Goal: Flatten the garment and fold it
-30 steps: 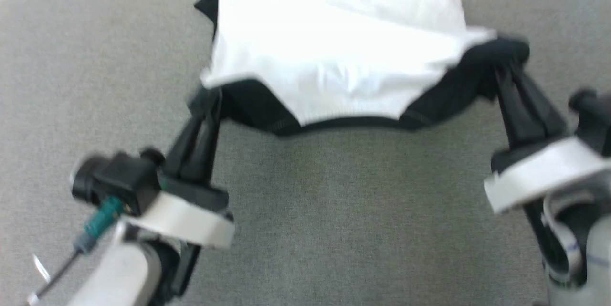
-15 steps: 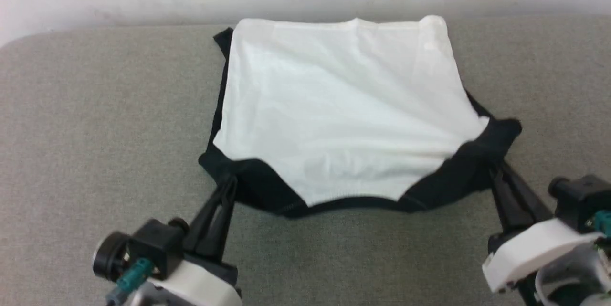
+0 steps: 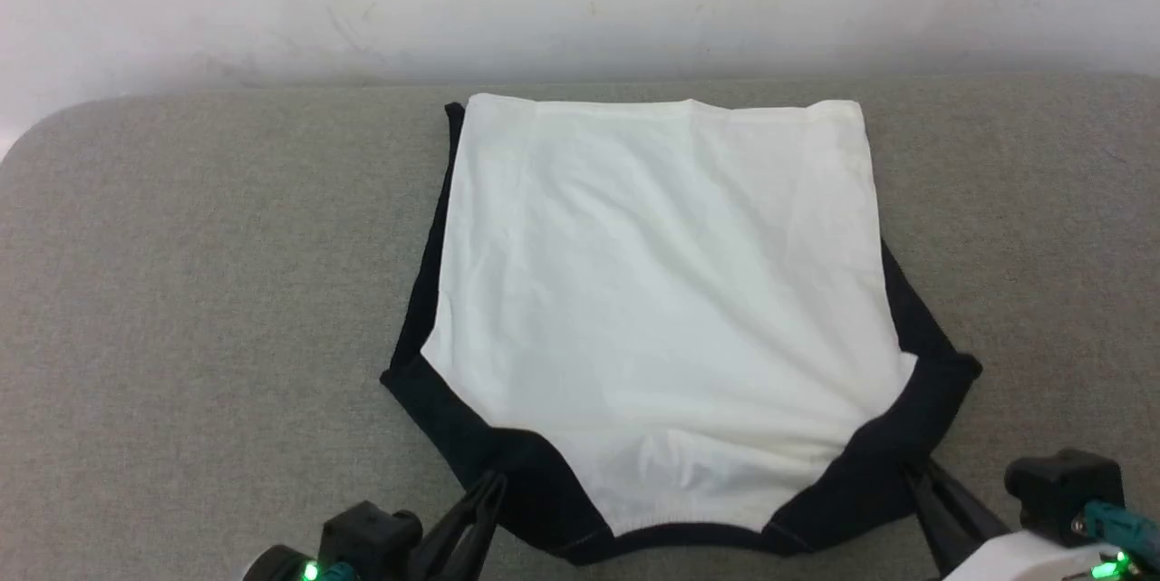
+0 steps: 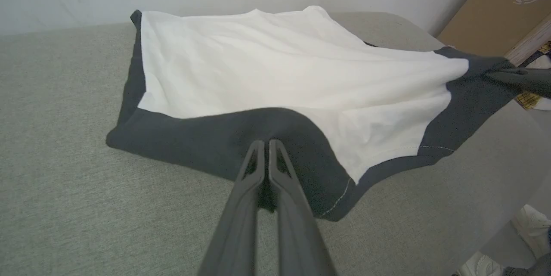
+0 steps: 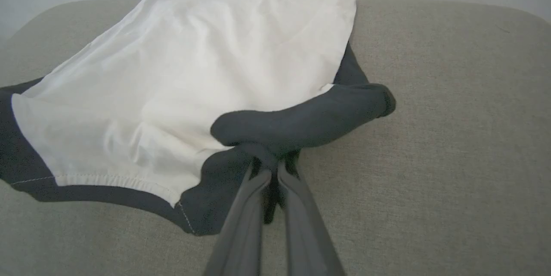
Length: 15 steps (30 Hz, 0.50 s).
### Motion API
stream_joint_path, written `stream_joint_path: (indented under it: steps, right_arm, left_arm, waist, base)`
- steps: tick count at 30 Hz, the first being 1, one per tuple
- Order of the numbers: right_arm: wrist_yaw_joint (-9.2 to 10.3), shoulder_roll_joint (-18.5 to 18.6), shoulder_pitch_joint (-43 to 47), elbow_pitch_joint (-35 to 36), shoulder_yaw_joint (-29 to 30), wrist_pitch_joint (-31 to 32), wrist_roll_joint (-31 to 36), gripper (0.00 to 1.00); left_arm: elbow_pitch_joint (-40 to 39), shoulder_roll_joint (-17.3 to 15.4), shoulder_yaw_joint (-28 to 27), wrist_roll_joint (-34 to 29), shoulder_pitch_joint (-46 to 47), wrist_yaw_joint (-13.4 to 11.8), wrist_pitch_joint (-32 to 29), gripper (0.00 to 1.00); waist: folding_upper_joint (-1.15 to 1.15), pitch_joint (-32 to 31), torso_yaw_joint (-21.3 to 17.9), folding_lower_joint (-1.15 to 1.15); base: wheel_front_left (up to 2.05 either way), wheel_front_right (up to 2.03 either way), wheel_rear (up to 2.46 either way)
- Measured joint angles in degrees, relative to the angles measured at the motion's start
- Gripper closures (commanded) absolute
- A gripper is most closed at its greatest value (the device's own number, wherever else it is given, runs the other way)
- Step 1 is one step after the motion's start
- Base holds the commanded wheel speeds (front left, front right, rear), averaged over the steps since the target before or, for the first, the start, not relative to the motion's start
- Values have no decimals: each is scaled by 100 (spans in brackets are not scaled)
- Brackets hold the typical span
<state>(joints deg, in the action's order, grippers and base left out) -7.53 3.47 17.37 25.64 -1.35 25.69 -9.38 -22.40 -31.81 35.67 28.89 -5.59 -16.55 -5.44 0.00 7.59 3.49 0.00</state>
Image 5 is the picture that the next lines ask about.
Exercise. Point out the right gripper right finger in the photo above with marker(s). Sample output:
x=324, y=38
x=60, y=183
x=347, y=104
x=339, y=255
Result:
x=305, y=233

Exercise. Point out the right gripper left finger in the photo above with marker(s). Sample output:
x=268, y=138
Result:
x=241, y=233

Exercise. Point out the black and white shirt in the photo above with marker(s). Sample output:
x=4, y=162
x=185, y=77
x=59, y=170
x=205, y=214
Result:
x=193, y=73

